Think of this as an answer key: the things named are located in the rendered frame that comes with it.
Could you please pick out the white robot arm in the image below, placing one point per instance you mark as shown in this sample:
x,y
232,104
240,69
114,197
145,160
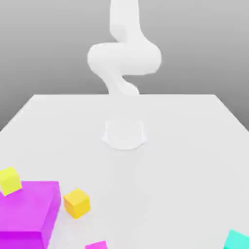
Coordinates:
x,y
124,58

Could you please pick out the small golden yellow cube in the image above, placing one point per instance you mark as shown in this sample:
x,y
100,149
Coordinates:
x,y
76,203

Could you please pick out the small magenta cube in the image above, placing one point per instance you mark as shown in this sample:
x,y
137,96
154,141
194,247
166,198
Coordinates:
x,y
96,245

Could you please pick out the small lime yellow cube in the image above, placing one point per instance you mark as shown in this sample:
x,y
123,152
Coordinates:
x,y
10,181

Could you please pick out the small turquoise cube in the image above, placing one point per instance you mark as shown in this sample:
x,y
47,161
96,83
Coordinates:
x,y
237,240

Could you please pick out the large magenta box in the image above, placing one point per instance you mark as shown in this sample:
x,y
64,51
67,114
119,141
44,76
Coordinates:
x,y
27,212

